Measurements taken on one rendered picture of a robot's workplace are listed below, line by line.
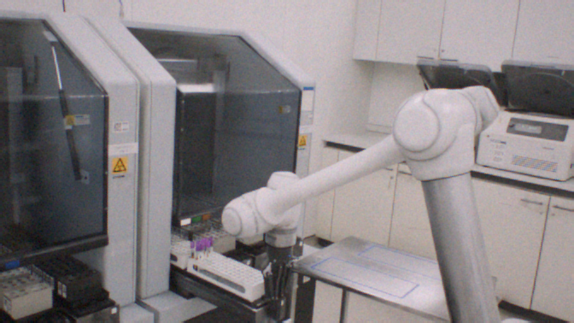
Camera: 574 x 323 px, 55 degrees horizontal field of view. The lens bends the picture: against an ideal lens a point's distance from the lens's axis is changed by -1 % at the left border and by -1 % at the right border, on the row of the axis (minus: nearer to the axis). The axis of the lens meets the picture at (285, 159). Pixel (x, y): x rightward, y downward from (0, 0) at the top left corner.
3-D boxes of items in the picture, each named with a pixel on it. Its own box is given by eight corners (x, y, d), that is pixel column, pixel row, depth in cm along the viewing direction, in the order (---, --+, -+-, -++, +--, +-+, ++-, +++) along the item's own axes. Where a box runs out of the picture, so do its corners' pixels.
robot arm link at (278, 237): (259, 224, 160) (258, 243, 161) (283, 231, 154) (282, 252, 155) (279, 218, 167) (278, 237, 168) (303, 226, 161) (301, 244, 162)
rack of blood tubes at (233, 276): (185, 274, 183) (186, 256, 182) (208, 267, 191) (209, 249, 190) (251, 305, 165) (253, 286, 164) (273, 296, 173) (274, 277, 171)
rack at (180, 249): (130, 247, 203) (130, 231, 202) (152, 241, 210) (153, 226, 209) (183, 273, 184) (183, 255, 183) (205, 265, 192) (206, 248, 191)
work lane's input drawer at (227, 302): (120, 262, 205) (120, 239, 203) (150, 254, 215) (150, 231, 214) (265, 338, 160) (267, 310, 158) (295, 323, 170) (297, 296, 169)
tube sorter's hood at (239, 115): (91, 192, 211) (92, 22, 198) (209, 173, 257) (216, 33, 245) (178, 228, 179) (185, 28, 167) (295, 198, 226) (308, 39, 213)
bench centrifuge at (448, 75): (393, 149, 394) (403, 57, 381) (433, 142, 440) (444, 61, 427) (467, 165, 358) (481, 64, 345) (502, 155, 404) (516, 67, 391)
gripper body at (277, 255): (279, 237, 167) (278, 265, 169) (260, 243, 161) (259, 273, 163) (299, 243, 163) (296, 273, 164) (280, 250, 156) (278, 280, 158)
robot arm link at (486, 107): (422, 108, 138) (401, 110, 127) (489, 72, 128) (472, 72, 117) (445, 155, 136) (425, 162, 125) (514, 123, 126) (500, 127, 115)
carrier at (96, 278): (98, 289, 164) (98, 270, 163) (102, 291, 162) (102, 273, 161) (61, 301, 155) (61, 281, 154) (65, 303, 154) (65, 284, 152)
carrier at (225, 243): (231, 247, 206) (232, 231, 205) (235, 249, 205) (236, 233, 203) (208, 255, 197) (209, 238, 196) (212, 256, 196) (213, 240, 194)
